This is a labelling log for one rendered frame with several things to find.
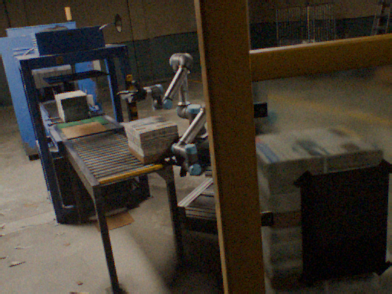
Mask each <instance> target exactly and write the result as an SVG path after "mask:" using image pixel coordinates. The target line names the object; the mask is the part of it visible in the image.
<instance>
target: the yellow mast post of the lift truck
mask: <svg viewBox="0 0 392 294"><path fill-rule="evenodd" d="M194 6H195V12H196V19H197V30H198V42H199V53H200V59H201V70H202V83H203V88H204V100H205V112H206V117H207V134H208V140H209V146H210V153H211V170H212V175H213V182H214V198H215V204H216V216H217V227H218V233H219V246H220V256H221V268H222V274H223V281H224V294H266V284H265V275H264V265H263V239H262V231H261V221H260V195H259V185H258V168H257V158H256V141H255V122H254V114H253V87H252V78H251V69H250V42H249V34H248V24H247V0H194Z"/></svg>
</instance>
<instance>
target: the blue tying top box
mask: <svg viewBox="0 0 392 294"><path fill-rule="evenodd" d="M101 27H102V25H97V26H91V27H85V28H70V29H64V30H59V31H44V32H38V33H33V34H31V38H32V41H33V46H34V51H35V54H36V55H38V56H47V55H51V54H59V53H69V52H73V51H86V50H91V49H96V48H100V47H106V46H105V39H104V35H103V29H102V30H101V31H99V29H100V28H101Z"/></svg>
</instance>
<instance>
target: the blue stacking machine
mask: <svg viewBox="0 0 392 294"><path fill-rule="evenodd" d="M65 8H66V16H67V22H64V23H58V24H47V25H36V26H30V27H24V28H9V29H6V30H5V31H6V34H7V37H6V38H0V54H1V56H2V63H3V66H4V68H5V75H6V77H7V81H8V86H9V89H10V92H11V98H12V102H13V105H14V110H15V114H16V119H17V122H18V126H19V131H20V134H21V140H22V143H23V146H24V152H25V153H26V156H29V155H31V156H32V159H30V162H33V161H35V160H36V158H34V157H33V155H34V154H37V153H38V148H37V145H36V142H35V137H34V132H33V127H32V124H31V120H30V114H29V112H28V105H27V102H26V99H25V92H24V90H23V86H22V83H21V77H20V73H19V69H18V65H17V61H16V57H18V56H24V55H25V53H27V52H28V51H29V50H30V49H32V48H33V47H34V46H33V41H32V38H31V34H33V33H38V32H39V31H41V30H43V29H45V28H49V27H52V28H53V27H54V26H55V25H60V26H62V25H65V26H66V28H69V29H70V28H76V25H75V22H72V20H71V13H70V9H69V6H66V7H65ZM74 66H75V70H76V73H79V72H84V71H88V70H100V71H101V69H100V63H99V61H98V60H97V61H88V62H83V63H79V64H75V65H74ZM31 71H32V73H33V79H34V83H35V89H36V92H37V95H38V102H39V104H44V103H53V102H56V100H55V98H56V97H55V95H59V94H62V93H69V92H76V91H81V92H82V90H81V84H83V93H85V94H86V91H85V87H87V95H92V96H93V103H94V106H98V107H99V109H100V111H102V101H101V100H100V97H99V90H98V86H97V83H98V78H97V77H94V78H87V79H84V80H77V81H68V82H64V83H54V84H49V83H47V82H46V81H44V80H43V78H45V77H52V76H57V75H64V74H71V73H72V72H71V66H70V65H69V64H68V65H63V66H59V67H47V68H42V69H38V70H31ZM52 89H53V90H54V92H53V90H52ZM55 91H56V92H57V94H56V92H55ZM54 93H55V95H54ZM40 101H41V103H40Z"/></svg>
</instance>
